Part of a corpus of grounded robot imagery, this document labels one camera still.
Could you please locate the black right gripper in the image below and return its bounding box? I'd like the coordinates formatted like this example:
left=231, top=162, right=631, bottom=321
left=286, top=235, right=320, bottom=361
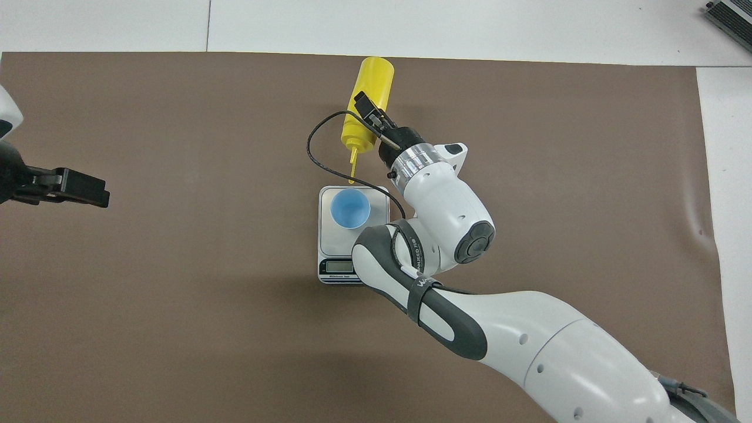
left=354, top=91, right=425, bottom=169

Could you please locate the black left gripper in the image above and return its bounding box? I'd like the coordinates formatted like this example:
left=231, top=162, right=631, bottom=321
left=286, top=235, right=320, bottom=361
left=0, top=138, right=111, bottom=209

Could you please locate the yellow squeeze bottle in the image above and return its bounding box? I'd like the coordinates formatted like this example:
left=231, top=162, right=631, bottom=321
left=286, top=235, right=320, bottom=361
left=341, top=56, right=395, bottom=185

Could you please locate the light blue plastic cup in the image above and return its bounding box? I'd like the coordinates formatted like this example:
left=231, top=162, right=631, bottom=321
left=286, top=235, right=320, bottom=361
left=330, top=189, right=371, bottom=230

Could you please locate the silver digital kitchen scale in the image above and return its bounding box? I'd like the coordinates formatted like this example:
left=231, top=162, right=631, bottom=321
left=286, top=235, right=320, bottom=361
left=318, top=186, right=391, bottom=285

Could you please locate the brown paper table mat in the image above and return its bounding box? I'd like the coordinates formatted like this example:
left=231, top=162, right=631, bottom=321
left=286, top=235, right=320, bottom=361
left=0, top=52, right=738, bottom=423

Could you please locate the grey ribbed metal box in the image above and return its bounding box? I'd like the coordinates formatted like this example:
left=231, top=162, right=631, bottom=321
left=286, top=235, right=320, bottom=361
left=705, top=0, right=752, bottom=37

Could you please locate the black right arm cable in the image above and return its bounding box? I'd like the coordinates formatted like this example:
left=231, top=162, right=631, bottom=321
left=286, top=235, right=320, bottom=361
left=307, top=110, right=478, bottom=296

